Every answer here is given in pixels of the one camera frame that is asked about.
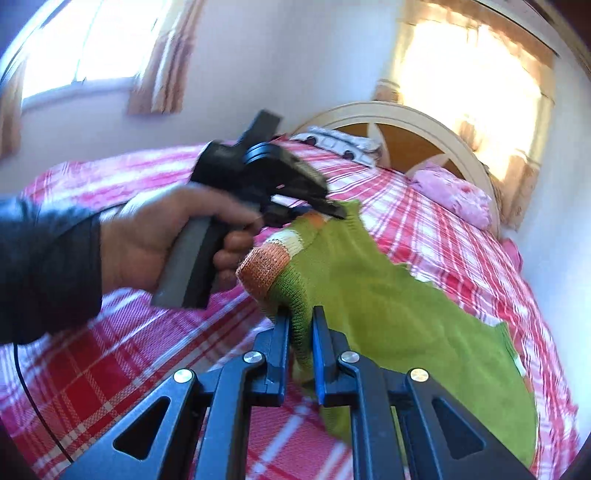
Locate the black cable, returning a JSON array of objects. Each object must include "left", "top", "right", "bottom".
[{"left": 11, "top": 344, "right": 75, "bottom": 464}]

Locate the white patterned pillow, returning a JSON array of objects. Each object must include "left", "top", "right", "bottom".
[{"left": 290, "top": 126, "right": 384, "bottom": 167}]

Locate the green knitted sweater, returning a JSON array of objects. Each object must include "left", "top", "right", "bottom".
[{"left": 235, "top": 199, "right": 541, "bottom": 467}]

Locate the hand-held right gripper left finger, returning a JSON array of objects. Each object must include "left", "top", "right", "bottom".
[{"left": 60, "top": 308, "right": 293, "bottom": 480}]

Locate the orange patterned curtain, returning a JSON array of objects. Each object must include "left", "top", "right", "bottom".
[
  {"left": 372, "top": 0, "right": 555, "bottom": 232},
  {"left": 0, "top": 60, "right": 26, "bottom": 158},
  {"left": 127, "top": 0, "right": 206, "bottom": 116}
]

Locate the cream wooden headboard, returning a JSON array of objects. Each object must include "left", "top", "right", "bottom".
[{"left": 291, "top": 102, "right": 502, "bottom": 238}]

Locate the white framed window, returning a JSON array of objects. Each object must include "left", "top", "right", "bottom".
[{"left": 21, "top": 0, "right": 158, "bottom": 112}]

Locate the person's left forearm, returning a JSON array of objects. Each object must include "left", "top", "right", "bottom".
[{"left": 0, "top": 196, "right": 103, "bottom": 344}]

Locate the person's left hand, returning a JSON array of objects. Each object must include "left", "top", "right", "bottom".
[{"left": 99, "top": 182, "right": 266, "bottom": 296}]

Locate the pink plaid blanket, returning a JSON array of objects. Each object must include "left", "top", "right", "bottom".
[{"left": 0, "top": 138, "right": 583, "bottom": 480}]

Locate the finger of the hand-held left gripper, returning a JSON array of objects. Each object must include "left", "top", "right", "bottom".
[{"left": 265, "top": 194, "right": 348, "bottom": 228}]

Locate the pink pillow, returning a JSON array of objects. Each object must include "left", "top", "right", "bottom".
[{"left": 411, "top": 165, "right": 494, "bottom": 230}]

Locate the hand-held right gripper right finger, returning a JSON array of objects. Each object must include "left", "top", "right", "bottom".
[{"left": 311, "top": 305, "right": 539, "bottom": 480}]

